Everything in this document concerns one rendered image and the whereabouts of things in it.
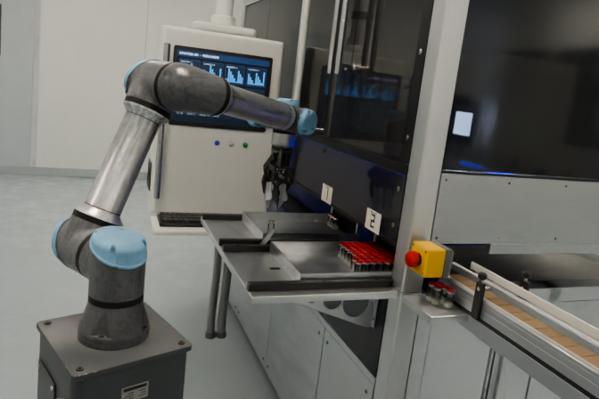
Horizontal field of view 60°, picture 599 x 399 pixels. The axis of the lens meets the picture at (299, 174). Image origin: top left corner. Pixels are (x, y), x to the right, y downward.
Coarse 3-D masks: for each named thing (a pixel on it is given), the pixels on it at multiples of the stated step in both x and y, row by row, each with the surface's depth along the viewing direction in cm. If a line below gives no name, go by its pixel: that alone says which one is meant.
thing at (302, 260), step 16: (288, 256) 153; (304, 256) 154; (320, 256) 156; (336, 256) 158; (288, 272) 139; (304, 272) 142; (320, 272) 143; (336, 272) 145; (368, 272) 138; (384, 272) 140
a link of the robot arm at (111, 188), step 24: (144, 72) 123; (144, 96) 122; (144, 120) 123; (168, 120) 128; (120, 144) 121; (144, 144) 123; (120, 168) 121; (96, 192) 120; (120, 192) 121; (72, 216) 119; (96, 216) 117; (72, 240) 115; (72, 264) 115
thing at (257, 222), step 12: (252, 216) 187; (264, 216) 189; (276, 216) 190; (288, 216) 192; (300, 216) 194; (312, 216) 195; (324, 216) 197; (252, 228) 173; (264, 228) 179; (276, 228) 181; (288, 228) 183; (300, 228) 185; (312, 228) 187; (324, 228) 189; (348, 240) 173
